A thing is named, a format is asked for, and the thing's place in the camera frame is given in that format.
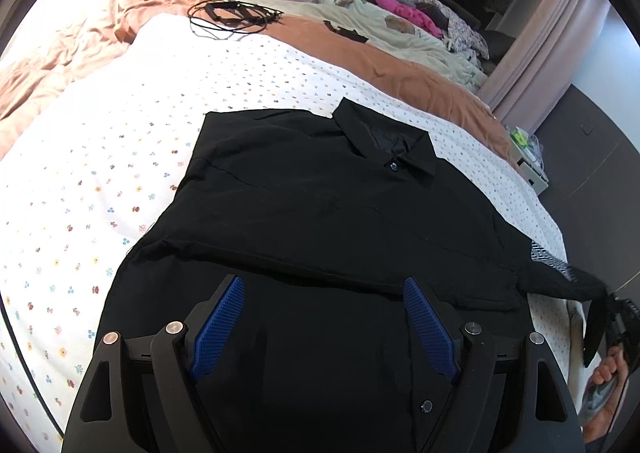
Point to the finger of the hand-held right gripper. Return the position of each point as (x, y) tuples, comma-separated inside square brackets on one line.
[(597, 328)]

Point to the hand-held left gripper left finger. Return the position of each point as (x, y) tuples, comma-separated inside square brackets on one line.
[(217, 328)]

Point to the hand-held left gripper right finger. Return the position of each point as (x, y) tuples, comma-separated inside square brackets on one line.
[(430, 328)]

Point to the black collared shirt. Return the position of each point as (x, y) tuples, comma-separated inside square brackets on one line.
[(325, 213)]

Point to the pile of clothes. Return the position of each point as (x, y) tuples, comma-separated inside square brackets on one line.
[(425, 53)]

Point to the person's right hand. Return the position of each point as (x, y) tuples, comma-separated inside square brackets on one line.
[(607, 418)]

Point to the white box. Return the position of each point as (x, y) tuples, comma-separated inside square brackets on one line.
[(532, 173)]

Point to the white floral bedsheet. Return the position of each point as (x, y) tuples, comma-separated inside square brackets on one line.
[(100, 158)]

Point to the green small item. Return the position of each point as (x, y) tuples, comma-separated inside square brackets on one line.
[(518, 135)]

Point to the floral patterned cloth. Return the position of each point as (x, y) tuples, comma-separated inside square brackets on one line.
[(465, 35)]

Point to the magenta cloth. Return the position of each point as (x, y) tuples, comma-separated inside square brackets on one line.
[(400, 8)]

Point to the salmon pink blanket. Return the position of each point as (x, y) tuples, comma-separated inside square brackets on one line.
[(65, 43)]

